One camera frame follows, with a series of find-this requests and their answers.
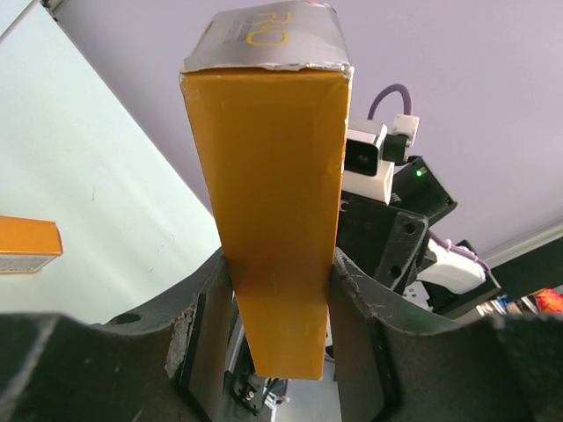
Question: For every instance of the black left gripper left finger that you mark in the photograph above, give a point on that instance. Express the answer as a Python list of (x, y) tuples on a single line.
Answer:
[(161, 361)]

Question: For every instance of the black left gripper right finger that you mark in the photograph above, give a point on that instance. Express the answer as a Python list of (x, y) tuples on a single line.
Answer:
[(395, 361)]

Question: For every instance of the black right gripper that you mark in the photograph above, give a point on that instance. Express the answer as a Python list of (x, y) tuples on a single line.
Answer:
[(389, 241)]

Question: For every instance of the gold silver toothpaste box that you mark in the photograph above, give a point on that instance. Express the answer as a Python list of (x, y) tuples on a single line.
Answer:
[(267, 92)]

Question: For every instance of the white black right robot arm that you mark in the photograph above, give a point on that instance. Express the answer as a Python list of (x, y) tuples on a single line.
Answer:
[(455, 282)]

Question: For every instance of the orange toothpaste box right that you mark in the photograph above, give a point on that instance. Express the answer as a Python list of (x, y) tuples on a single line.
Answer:
[(27, 245)]

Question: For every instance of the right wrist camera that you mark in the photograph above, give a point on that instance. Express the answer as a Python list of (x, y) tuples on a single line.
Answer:
[(373, 151)]

